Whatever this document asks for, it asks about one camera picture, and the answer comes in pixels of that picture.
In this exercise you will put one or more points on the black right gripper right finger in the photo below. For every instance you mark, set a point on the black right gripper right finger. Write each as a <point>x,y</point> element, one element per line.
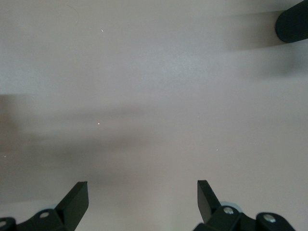
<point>209,207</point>

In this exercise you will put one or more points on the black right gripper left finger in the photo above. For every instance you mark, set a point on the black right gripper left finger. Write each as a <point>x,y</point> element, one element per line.
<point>72,207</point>

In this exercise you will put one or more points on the brown table cover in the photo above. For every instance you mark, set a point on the brown table cover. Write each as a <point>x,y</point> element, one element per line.
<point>144,96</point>

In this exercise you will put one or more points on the black ribbed cylinder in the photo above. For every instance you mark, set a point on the black ribbed cylinder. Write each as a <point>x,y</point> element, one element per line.
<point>293,24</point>

